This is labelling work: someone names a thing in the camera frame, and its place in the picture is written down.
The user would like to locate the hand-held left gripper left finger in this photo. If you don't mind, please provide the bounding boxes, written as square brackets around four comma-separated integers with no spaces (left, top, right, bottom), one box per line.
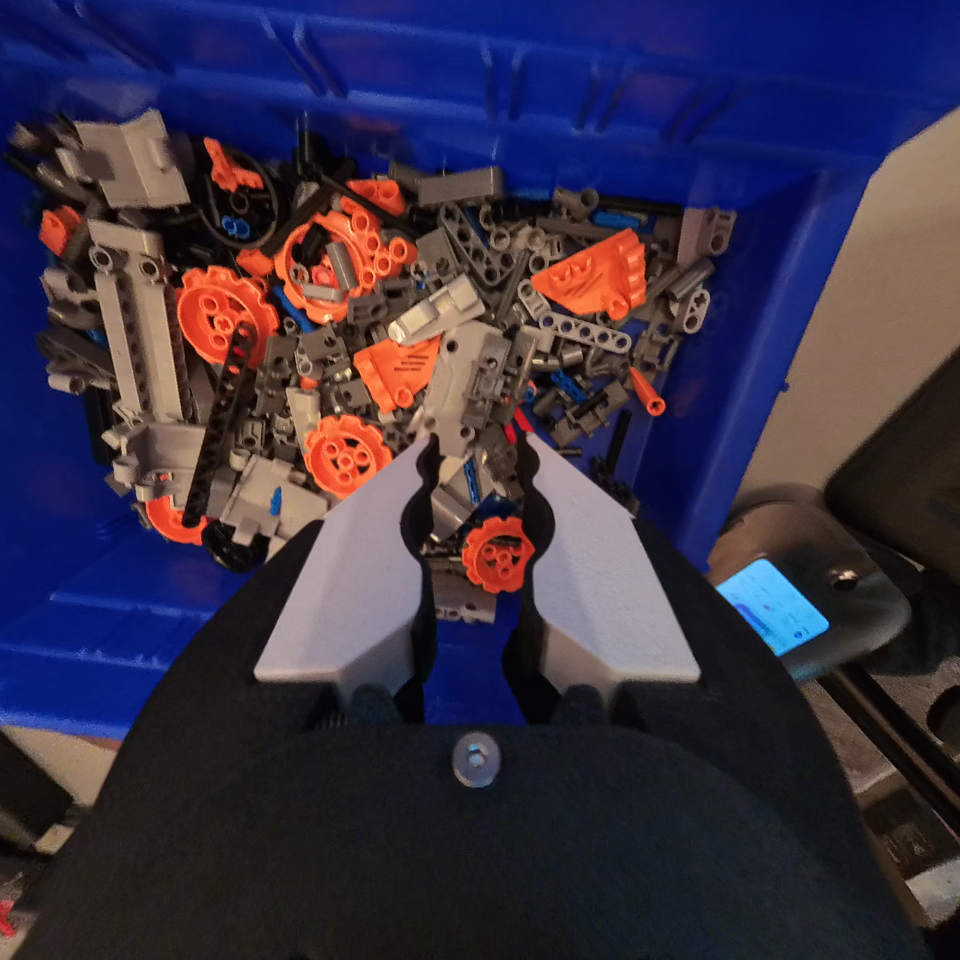
[253,437,441,725]

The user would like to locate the smartphone in leather holder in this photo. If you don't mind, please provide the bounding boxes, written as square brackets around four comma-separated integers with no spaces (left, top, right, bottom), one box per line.
[708,487,915,682]

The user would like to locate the pile of plastic building pieces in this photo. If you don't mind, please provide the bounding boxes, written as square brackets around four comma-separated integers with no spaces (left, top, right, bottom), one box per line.
[3,108,740,625]

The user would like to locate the black metal bar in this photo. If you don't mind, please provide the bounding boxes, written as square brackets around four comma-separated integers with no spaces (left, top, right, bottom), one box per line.
[821,663,960,822]

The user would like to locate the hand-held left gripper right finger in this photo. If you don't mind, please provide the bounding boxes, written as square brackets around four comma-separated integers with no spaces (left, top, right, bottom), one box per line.
[502,431,703,725]

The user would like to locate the blue plastic bin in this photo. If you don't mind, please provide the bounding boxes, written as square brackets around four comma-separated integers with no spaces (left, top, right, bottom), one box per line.
[0,0,960,742]

